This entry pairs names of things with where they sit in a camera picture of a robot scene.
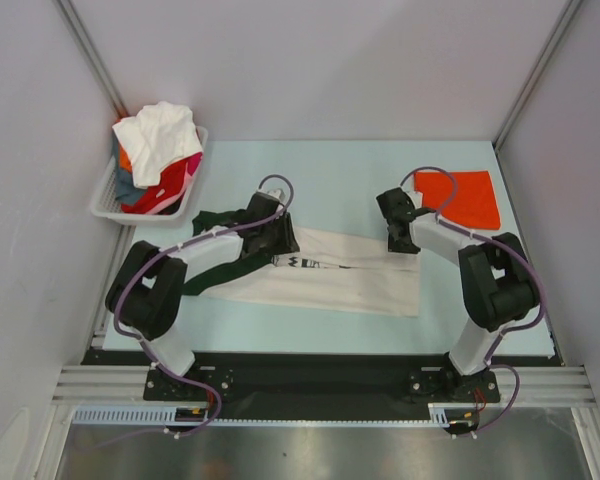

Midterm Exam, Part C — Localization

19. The cream and green t shirt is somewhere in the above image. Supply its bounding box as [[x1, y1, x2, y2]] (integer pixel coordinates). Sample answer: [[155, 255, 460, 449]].
[[198, 225, 420, 317]]

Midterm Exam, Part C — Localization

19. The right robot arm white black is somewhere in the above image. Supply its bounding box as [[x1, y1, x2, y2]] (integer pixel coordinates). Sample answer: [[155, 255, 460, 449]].
[[376, 188, 541, 401]]

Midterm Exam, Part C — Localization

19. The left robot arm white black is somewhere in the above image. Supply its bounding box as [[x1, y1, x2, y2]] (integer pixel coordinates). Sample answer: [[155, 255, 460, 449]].
[[105, 189, 299, 400]]

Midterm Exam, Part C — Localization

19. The folded orange t shirt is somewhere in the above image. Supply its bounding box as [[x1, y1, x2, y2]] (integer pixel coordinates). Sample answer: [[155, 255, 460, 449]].
[[414, 171, 501, 230]]

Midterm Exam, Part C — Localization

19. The pink garment in basket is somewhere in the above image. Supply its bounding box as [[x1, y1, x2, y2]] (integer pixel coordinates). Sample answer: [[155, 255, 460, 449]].
[[183, 152, 204, 187]]

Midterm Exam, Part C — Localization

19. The red t shirt in basket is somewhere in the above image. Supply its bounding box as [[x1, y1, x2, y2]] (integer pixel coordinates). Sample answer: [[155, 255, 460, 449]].
[[120, 159, 189, 215]]

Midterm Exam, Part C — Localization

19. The grey blue garment in basket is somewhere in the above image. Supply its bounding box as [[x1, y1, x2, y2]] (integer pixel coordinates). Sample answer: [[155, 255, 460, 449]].
[[111, 135, 146, 206]]

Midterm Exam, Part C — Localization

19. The white t shirt in basket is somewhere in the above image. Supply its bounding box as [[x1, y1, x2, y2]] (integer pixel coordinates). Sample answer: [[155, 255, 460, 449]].
[[112, 101, 203, 189]]

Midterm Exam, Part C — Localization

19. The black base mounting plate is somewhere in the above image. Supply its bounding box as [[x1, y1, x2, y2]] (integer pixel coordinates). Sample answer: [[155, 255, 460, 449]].
[[79, 349, 564, 421]]

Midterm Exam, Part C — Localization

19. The orange garment in basket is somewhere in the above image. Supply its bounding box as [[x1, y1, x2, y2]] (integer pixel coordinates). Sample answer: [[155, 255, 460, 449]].
[[118, 146, 132, 173]]

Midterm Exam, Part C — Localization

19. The white plastic laundry basket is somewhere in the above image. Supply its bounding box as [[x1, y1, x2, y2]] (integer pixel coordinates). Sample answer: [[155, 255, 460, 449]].
[[90, 126, 208, 226]]

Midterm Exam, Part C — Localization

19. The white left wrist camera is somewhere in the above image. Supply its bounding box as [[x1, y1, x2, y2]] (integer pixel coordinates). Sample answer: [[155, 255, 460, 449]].
[[265, 188, 286, 204]]

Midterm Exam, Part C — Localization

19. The white slotted cable duct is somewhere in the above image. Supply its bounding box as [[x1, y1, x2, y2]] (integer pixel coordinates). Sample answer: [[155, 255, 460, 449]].
[[73, 405, 458, 429]]

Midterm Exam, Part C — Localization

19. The aluminium frame rail front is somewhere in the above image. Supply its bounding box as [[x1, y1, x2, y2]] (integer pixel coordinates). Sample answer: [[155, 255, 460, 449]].
[[51, 365, 596, 408]]

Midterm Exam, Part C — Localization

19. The right aluminium corner post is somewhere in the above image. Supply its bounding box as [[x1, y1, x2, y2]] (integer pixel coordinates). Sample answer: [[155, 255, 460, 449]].
[[492, 0, 586, 155]]

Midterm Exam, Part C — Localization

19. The aluminium corner post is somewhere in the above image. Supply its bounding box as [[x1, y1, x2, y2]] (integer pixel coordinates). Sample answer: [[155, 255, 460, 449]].
[[492, 0, 586, 155], [53, 0, 128, 117]]

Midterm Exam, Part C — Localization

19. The left aluminium corner post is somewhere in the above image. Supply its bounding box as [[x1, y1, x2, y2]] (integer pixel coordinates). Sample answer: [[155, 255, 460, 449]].
[[53, 0, 128, 117]]

